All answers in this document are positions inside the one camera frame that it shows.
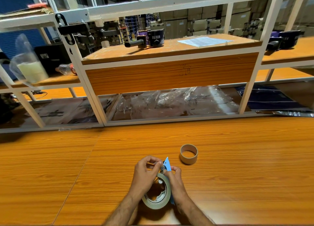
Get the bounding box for person's right hand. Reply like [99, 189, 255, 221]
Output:
[163, 166, 191, 206]

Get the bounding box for person's left hand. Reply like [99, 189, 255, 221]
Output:
[130, 156, 163, 197]

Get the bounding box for blue tape dispenser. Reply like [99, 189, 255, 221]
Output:
[153, 157, 175, 206]

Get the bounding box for grey tape roll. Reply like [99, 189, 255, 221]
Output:
[141, 173, 172, 210]

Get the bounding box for person's right forearm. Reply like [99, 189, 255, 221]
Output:
[175, 198, 216, 226]

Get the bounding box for person's left forearm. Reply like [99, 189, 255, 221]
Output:
[104, 190, 148, 226]

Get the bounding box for empty cardboard tape core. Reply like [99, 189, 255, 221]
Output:
[180, 144, 199, 165]

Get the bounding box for pile of clear plastic bags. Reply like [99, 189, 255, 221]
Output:
[112, 85, 241, 121]

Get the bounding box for wooden shelf board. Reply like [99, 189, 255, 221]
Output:
[82, 34, 263, 96]

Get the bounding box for grey printed plastic bags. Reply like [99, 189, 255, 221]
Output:
[32, 97, 113, 125]

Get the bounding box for dark blue bags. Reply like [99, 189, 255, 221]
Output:
[236, 85, 314, 117]

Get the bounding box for clear plastic bottle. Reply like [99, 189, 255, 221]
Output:
[55, 63, 77, 75]

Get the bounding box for white printed paper sheet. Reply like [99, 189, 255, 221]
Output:
[177, 36, 235, 48]

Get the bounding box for black box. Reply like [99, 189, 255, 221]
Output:
[34, 44, 72, 74]

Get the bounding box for stack of cardboard boxes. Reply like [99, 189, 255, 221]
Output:
[157, 0, 314, 40]

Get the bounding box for black metal clamp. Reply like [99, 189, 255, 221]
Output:
[55, 13, 95, 52]

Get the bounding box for clear bag with white contents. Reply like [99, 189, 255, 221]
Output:
[9, 33, 49, 85]

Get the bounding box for black and purple device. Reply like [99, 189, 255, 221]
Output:
[266, 30, 305, 51]

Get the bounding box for black cylindrical device with handle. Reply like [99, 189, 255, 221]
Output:
[124, 28, 165, 48]

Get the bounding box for white metal shelving frame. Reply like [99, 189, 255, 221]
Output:
[0, 0, 314, 134]

